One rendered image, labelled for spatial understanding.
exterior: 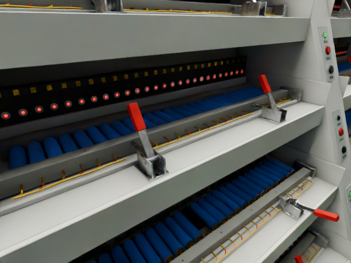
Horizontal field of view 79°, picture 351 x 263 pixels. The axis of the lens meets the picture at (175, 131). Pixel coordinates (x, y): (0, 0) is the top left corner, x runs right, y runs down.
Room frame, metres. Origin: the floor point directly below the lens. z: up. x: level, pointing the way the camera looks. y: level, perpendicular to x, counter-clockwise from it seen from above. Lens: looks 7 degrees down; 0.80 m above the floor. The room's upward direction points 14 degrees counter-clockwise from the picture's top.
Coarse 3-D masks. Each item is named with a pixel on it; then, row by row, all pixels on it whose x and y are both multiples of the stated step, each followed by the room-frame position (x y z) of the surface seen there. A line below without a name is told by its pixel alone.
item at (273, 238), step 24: (312, 168) 0.49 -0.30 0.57; (336, 168) 0.46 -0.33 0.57; (312, 192) 0.45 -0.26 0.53; (336, 192) 0.47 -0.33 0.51; (168, 216) 0.40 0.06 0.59; (288, 216) 0.39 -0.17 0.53; (312, 216) 0.41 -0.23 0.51; (240, 240) 0.35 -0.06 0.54; (264, 240) 0.35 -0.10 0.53; (288, 240) 0.36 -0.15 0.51
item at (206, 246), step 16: (304, 176) 0.47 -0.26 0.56; (272, 192) 0.42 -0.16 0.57; (288, 192) 0.45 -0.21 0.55; (256, 208) 0.38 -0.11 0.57; (224, 224) 0.35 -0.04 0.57; (240, 224) 0.35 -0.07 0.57; (256, 224) 0.36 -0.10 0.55; (208, 240) 0.33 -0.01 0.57; (224, 240) 0.34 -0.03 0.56; (192, 256) 0.30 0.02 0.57; (224, 256) 0.31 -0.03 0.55
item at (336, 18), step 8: (328, 0) 0.51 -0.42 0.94; (336, 0) 0.92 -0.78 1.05; (344, 0) 0.63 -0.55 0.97; (336, 8) 0.94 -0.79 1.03; (336, 16) 0.70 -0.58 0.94; (344, 16) 0.63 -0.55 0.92; (336, 24) 0.54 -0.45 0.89; (344, 24) 0.57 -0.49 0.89; (336, 32) 0.56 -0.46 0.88; (344, 32) 0.59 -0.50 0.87
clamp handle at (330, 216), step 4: (296, 204) 0.39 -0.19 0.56; (300, 208) 0.38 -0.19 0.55; (304, 208) 0.38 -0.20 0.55; (308, 208) 0.37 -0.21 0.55; (312, 212) 0.36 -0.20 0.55; (316, 212) 0.36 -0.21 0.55; (320, 212) 0.35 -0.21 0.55; (324, 212) 0.35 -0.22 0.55; (328, 212) 0.35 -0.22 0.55; (320, 216) 0.35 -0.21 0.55; (324, 216) 0.35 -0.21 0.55; (328, 216) 0.34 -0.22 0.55; (332, 216) 0.34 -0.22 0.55; (336, 216) 0.33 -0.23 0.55; (332, 220) 0.34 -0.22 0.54; (336, 220) 0.33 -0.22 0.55
